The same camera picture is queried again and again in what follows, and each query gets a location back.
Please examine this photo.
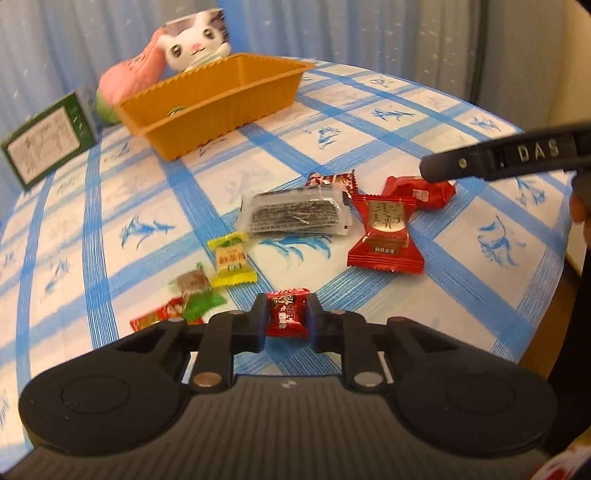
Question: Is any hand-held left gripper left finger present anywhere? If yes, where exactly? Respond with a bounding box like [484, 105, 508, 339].
[115, 294, 271, 394]

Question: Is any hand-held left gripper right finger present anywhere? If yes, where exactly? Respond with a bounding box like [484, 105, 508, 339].
[307, 294, 463, 394]

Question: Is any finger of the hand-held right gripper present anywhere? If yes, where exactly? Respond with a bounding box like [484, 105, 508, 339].
[419, 119, 591, 182]

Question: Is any dark red candy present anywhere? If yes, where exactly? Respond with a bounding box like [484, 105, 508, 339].
[265, 288, 311, 341]

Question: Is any yellow candy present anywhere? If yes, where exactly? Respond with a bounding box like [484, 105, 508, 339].
[206, 232, 258, 288]

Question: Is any red pillow snack packet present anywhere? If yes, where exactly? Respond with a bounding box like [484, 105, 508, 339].
[382, 175, 458, 212]

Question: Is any green brown candy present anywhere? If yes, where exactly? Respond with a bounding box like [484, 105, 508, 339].
[168, 261, 227, 324]

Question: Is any large red gold-label packet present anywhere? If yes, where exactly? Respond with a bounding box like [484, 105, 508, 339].
[346, 194, 426, 277]

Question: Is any clear packet of dark snack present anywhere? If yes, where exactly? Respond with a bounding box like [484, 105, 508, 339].
[235, 185, 354, 237]

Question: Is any small red white snack packet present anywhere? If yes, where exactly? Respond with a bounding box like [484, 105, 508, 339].
[305, 170, 360, 197]

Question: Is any orange plastic tray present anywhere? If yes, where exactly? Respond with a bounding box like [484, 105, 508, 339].
[113, 52, 317, 162]

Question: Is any person's right hand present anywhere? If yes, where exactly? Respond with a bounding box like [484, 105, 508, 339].
[569, 194, 589, 225]

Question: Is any blue checkered tablecloth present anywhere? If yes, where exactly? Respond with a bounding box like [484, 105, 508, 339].
[0, 58, 576, 462]

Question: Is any blue star-print curtain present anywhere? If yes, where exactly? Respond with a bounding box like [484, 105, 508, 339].
[0, 0, 591, 153]

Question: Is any pink starfish plush toy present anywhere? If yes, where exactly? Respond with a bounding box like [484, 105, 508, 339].
[96, 28, 170, 126]

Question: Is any green cardboard box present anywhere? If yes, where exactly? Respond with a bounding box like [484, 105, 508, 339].
[0, 85, 100, 190]

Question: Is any red white patterned clothing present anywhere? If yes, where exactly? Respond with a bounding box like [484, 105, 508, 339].
[538, 438, 591, 480]

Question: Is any white bunny plush toy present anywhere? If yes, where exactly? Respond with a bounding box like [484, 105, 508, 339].
[159, 11, 234, 73]

